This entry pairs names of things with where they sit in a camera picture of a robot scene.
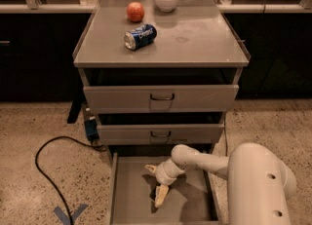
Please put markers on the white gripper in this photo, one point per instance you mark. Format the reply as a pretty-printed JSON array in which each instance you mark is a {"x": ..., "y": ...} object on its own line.
[{"x": 162, "y": 174}]

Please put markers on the dark green sponge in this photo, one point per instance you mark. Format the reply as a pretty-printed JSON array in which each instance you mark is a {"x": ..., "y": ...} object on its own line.
[{"x": 152, "y": 196}]

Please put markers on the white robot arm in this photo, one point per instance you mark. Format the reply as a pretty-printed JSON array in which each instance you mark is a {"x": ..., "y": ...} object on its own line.
[{"x": 258, "y": 182}]

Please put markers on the grey bottom drawer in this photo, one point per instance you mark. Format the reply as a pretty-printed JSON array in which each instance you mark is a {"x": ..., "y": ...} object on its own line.
[{"x": 190, "y": 200}]

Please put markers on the grey drawer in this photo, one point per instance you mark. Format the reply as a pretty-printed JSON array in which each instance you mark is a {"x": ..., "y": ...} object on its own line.
[
  {"x": 159, "y": 134},
  {"x": 190, "y": 200},
  {"x": 152, "y": 99}
]

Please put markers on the grey middle drawer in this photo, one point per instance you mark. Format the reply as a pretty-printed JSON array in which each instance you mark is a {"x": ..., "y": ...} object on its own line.
[{"x": 159, "y": 134}]

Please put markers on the grey top drawer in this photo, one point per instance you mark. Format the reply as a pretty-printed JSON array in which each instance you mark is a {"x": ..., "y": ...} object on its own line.
[{"x": 152, "y": 99}]

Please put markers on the grey drawer cabinet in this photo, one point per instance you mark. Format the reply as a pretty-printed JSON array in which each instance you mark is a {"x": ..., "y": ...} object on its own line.
[{"x": 195, "y": 45}]

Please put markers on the dark background counter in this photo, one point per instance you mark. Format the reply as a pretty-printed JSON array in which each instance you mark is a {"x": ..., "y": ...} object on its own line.
[{"x": 38, "y": 52}]

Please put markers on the blue power adapter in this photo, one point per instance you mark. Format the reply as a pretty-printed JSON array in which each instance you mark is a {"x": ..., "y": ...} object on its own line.
[{"x": 91, "y": 130}]

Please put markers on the blue tape floor mark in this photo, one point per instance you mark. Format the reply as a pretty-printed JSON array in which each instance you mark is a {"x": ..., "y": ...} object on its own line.
[{"x": 69, "y": 218}]

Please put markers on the blue Pepsi can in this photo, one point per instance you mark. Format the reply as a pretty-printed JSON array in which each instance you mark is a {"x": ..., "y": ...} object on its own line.
[{"x": 140, "y": 37}]

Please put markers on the red apple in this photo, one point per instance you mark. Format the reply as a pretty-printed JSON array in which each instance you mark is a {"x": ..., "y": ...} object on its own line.
[{"x": 135, "y": 12}]

